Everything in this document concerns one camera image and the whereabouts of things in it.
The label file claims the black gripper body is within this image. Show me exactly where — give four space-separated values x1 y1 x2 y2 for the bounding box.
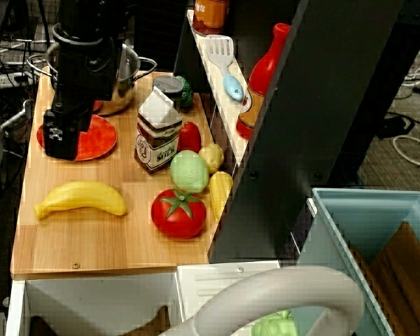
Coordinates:
50 34 119 118

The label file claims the light blue bin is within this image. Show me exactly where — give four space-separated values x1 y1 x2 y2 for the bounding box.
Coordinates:
293 188 420 336

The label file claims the grey spatula blue handle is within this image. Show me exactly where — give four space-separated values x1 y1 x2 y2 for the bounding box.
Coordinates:
204 34 244 102

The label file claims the orange toy can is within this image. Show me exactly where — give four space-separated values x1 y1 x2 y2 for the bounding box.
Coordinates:
191 0 231 36

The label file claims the white power strip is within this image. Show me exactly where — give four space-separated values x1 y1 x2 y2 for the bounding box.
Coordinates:
0 71 29 88

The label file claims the yellow toy corn cob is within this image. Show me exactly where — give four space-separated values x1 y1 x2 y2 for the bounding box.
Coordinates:
209 171 234 221

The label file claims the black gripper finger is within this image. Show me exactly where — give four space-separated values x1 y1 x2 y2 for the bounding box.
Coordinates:
43 110 84 162
80 101 95 134

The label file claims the grey lidded jar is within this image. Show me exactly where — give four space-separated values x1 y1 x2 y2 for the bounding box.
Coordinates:
152 75 185 113

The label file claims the yellow toy banana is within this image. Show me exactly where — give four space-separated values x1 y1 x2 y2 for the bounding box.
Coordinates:
34 181 128 221

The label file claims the white cable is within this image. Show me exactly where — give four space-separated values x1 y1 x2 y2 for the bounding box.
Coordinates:
393 134 420 169

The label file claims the dark green toy vegetable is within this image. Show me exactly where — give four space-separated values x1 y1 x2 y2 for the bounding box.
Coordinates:
176 76 195 109

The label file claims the yellow toy potato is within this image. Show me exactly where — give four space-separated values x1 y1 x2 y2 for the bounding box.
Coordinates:
198 143 225 175

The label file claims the white toy sink basin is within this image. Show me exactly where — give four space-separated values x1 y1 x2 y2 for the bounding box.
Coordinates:
5 260 291 336

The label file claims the white shelf board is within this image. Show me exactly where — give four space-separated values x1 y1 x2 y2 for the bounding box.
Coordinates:
186 9 253 167

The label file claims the grey curved handle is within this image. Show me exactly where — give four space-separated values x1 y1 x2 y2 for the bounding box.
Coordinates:
167 265 365 336

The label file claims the silver metal pot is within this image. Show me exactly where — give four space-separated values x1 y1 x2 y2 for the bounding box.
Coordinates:
27 41 158 116

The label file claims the toy milk carton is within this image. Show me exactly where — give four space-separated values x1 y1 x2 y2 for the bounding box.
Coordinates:
134 86 183 176

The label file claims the red toy pepper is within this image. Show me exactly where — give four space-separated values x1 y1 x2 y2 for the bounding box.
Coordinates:
177 121 202 154

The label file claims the red toy tomato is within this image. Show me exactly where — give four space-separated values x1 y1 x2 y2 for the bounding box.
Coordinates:
150 188 208 240

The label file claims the red plate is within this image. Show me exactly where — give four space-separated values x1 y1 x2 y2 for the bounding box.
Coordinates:
36 114 118 162

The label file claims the metal clamp handle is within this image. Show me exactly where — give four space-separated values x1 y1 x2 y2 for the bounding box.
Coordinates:
1 99 34 130

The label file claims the green toy melon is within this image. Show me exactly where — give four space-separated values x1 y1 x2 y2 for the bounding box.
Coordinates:
169 150 210 195

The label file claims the red toy ketchup bottle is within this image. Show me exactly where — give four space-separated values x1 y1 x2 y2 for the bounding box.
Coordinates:
236 22 291 140

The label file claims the light green toy vegetable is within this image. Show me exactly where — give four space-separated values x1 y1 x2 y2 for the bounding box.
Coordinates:
251 309 298 336

